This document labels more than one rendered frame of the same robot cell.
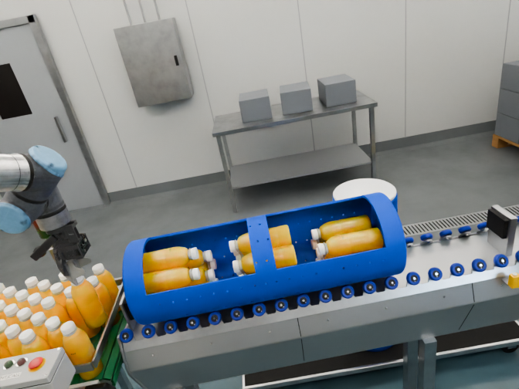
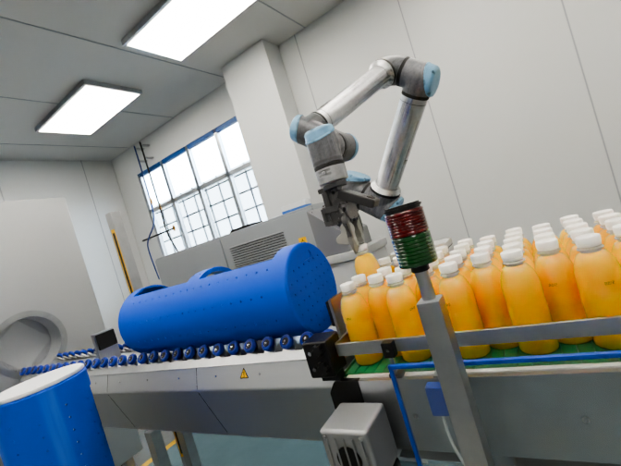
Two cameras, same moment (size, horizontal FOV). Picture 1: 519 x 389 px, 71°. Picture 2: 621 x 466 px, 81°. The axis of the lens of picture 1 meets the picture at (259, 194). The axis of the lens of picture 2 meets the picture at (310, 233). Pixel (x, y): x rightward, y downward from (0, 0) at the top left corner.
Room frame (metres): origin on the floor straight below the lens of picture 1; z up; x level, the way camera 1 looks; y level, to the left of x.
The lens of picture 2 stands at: (1.97, 1.09, 1.27)
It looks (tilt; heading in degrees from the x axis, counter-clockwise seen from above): 1 degrees down; 212
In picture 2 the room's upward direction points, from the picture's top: 17 degrees counter-clockwise
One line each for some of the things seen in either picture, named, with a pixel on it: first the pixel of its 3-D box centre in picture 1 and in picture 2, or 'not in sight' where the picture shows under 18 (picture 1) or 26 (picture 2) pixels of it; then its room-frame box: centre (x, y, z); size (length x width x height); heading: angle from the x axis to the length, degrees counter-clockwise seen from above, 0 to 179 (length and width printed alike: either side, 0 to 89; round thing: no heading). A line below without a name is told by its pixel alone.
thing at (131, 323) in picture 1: (131, 307); (340, 314); (1.02, 0.52, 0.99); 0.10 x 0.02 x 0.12; 0
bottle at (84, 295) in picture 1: (87, 301); (371, 281); (1.00, 0.64, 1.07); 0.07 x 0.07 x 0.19
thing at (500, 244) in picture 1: (499, 231); (107, 346); (1.03, -0.81, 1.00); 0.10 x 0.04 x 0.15; 0
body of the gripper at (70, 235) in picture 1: (67, 240); (337, 203); (1.00, 0.61, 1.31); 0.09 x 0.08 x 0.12; 90
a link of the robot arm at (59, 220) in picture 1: (54, 218); (331, 176); (1.01, 0.62, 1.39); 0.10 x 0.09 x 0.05; 0
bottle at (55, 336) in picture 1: (66, 345); not in sight; (0.89, 0.71, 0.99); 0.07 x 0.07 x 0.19
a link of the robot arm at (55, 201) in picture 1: (40, 193); (323, 148); (1.00, 0.62, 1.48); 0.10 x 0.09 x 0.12; 179
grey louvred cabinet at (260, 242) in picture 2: not in sight; (258, 300); (-0.76, -1.42, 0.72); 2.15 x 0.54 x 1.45; 89
